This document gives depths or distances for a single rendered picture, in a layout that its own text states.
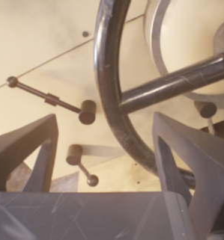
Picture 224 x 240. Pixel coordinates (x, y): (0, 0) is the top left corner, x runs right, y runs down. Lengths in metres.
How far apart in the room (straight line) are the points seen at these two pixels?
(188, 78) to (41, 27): 0.30
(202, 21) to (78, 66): 0.25
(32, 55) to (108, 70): 0.29
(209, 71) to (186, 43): 0.09
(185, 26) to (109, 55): 0.16
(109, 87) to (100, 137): 0.35
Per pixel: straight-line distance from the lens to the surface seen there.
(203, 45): 0.33
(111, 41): 0.19
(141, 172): 1.11
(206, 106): 0.49
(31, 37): 0.46
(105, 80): 0.20
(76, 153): 0.54
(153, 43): 0.34
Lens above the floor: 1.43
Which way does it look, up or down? 31 degrees down
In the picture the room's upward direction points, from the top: 30 degrees counter-clockwise
